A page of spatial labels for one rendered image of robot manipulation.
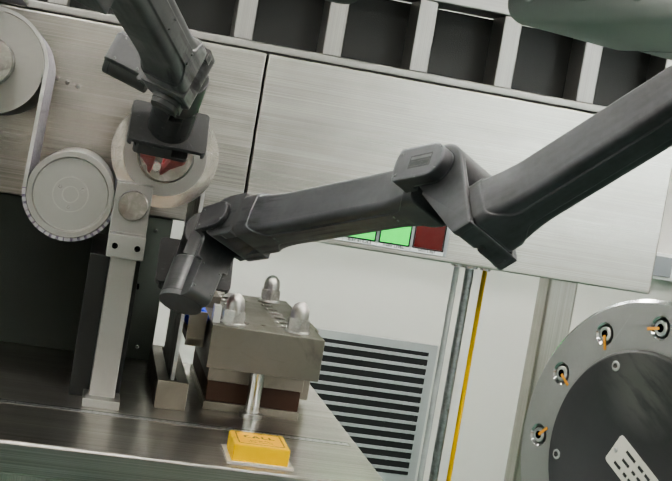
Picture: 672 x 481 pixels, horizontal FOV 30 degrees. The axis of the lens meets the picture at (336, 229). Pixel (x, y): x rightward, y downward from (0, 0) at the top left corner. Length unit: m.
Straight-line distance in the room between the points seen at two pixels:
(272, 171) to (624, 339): 1.39
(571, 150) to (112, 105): 1.06
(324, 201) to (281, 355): 0.40
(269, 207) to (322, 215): 0.11
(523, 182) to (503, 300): 3.49
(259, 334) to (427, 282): 2.87
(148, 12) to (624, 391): 0.68
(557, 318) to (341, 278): 2.18
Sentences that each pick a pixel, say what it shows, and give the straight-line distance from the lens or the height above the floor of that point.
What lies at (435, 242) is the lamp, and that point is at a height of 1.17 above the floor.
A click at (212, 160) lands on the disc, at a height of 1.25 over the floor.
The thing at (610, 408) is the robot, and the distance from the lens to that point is 0.77.
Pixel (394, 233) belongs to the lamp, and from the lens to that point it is 2.14.
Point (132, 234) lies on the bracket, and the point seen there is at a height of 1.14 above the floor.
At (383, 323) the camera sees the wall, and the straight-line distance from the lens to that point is 4.58.
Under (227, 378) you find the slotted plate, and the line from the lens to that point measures 1.82.
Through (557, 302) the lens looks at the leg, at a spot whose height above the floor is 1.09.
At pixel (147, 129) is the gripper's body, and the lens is 1.64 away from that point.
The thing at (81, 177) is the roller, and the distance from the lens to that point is 1.76.
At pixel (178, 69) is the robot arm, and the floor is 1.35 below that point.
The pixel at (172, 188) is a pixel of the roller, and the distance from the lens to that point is 1.75.
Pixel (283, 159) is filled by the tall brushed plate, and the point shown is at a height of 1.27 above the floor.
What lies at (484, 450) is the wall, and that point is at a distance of 4.77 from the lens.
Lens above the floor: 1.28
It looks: 3 degrees down
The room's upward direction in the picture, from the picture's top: 10 degrees clockwise
